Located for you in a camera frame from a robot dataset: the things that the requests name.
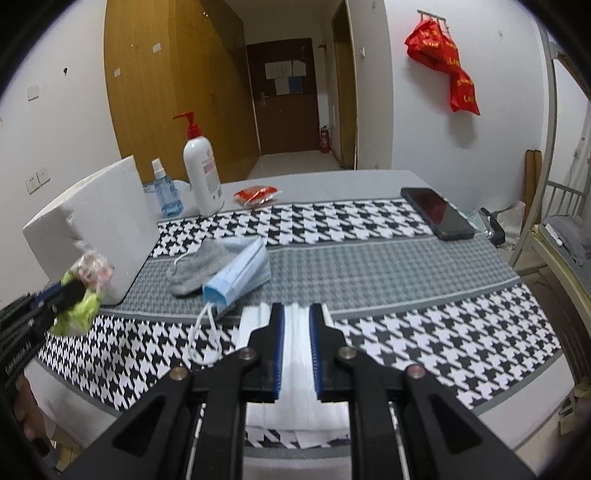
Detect blue face mask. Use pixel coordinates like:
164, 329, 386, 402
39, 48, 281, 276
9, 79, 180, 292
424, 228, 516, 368
187, 237, 271, 365

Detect white foam box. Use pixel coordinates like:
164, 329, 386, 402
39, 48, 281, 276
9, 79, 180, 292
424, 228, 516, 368
22, 155, 161, 306

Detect black curved object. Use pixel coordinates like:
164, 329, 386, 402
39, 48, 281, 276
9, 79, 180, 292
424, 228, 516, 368
479, 208, 507, 247

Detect white red pump lotion bottle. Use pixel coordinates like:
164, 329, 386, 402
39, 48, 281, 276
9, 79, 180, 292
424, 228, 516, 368
173, 111, 225, 217

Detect light wooden door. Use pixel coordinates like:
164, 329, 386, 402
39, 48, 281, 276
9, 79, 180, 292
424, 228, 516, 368
331, 0, 358, 169

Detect wooden wardrobe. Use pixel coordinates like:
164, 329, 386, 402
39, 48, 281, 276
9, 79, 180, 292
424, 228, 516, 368
104, 0, 260, 183

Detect dark brown door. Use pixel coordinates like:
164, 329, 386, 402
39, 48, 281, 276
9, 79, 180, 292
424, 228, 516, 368
246, 38, 324, 155

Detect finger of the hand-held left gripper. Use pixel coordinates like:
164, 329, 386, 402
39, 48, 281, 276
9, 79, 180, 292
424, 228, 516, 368
28, 281, 65, 305
34, 281, 88, 324

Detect red plastic bag bundle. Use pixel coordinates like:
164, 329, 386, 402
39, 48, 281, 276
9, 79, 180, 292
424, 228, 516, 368
405, 18, 481, 116

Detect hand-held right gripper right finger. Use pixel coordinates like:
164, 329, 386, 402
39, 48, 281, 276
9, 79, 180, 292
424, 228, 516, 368
309, 302, 539, 480

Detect wooden planks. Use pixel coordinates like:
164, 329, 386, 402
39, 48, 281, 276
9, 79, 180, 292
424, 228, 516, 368
524, 148, 543, 208

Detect black smartphone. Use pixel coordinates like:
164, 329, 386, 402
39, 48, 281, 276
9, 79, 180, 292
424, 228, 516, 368
400, 187, 476, 241

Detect person's left hand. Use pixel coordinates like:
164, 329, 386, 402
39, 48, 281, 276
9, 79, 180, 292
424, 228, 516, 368
14, 376, 47, 444

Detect blue spray bottle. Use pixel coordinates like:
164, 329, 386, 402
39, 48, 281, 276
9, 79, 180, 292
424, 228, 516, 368
150, 158, 184, 217

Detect white plastic bag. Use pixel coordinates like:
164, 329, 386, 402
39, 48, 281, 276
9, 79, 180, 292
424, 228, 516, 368
501, 200, 527, 252

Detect white face mask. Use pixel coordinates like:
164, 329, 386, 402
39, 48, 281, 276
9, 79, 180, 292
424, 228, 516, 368
238, 302, 352, 450

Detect metal bunk bed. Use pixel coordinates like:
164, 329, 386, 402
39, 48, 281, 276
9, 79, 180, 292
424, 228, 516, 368
510, 21, 591, 384

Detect red snack packet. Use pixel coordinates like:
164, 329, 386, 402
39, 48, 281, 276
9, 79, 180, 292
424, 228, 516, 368
233, 185, 282, 207

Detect grey folded clothing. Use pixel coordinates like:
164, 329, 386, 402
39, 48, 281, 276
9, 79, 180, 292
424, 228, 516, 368
542, 215, 591, 266

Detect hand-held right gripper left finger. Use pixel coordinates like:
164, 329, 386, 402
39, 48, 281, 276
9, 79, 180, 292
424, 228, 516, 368
62, 302, 284, 480

